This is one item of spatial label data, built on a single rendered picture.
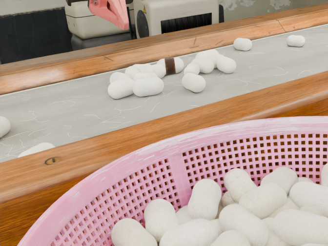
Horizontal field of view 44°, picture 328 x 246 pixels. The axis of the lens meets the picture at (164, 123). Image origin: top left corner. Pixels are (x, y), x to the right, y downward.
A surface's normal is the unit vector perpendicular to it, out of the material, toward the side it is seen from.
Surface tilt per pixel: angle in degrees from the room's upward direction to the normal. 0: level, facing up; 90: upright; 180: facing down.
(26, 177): 0
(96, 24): 90
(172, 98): 0
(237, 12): 90
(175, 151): 75
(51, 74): 45
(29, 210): 90
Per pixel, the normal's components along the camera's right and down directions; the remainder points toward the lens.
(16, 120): -0.11, -0.93
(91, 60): 0.24, -0.47
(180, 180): 0.44, -0.05
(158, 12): 0.38, 0.41
